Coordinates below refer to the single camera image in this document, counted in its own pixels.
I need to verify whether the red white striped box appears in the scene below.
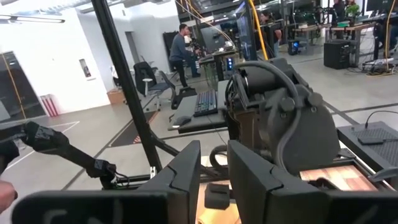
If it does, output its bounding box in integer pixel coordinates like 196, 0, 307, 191
39, 93, 60, 118

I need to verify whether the grey arm cable hose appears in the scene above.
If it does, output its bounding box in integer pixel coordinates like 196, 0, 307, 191
233, 60, 301, 171

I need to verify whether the seated person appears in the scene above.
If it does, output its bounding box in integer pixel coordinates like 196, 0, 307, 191
260, 11, 283, 58

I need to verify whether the black side desk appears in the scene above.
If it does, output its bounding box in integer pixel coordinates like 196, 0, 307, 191
167, 79, 229, 135

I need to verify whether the standing person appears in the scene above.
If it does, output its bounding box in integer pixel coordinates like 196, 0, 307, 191
169, 23, 202, 88

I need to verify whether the dark glass door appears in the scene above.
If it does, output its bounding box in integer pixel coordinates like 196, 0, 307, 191
0, 51, 47, 124

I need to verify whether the wooden top desk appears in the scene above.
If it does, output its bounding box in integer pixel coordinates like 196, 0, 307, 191
325, 22, 379, 68

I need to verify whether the black floor mat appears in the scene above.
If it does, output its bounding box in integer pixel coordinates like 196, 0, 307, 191
108, 110, 160, 148

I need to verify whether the black upright display panel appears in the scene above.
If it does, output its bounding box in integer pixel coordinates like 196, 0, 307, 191
235, 0, 258, 62

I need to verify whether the computer case with blue light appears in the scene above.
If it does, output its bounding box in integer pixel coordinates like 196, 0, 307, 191
287, 39, 309, 57

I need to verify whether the black keyboard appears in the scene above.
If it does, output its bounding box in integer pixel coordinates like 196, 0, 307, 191
193, 89, 219, 118

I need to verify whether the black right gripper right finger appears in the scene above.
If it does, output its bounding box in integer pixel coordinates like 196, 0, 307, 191
228, 139, 398, 224

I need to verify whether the black office chair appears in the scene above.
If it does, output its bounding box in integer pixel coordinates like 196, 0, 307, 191
132, 61, 177, 112

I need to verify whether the thin black cable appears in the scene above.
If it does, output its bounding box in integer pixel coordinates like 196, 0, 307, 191
364, 110, 398, 129

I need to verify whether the person's hand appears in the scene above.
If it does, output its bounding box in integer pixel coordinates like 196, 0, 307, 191
0, 179, 19, 215

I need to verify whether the yellow cable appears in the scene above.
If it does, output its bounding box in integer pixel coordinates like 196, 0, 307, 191
248, 0, 269, 61

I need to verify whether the black computer monitor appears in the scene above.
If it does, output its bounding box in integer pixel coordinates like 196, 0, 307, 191
200, 24, 229, 54

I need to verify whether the black floor computer case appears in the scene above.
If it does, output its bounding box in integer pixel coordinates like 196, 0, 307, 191
323, 39, 353, 70

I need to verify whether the long ceiling light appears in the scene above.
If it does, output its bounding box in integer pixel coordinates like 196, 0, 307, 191
0, 14, 66, 25

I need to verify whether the black metal table frame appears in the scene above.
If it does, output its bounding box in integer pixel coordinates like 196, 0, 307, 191
21, 0, 231, 191

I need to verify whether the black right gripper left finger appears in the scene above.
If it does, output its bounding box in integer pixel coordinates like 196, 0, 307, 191
12, 139, 202, 224

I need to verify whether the black computer mouse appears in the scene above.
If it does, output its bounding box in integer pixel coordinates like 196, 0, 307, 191
175, 115, 193, 128

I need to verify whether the cardboard box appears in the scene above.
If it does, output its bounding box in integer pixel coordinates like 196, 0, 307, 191
106, 88, 126, 106

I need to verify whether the small wall frame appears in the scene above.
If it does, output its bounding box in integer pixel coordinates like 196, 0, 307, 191
78, 58, 93, 79

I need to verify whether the yellow cloth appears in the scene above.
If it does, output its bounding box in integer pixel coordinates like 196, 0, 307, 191
195, 208, 242, 224

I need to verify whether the small black box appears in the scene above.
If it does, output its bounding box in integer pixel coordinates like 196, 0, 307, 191
356, 135, 386, 146

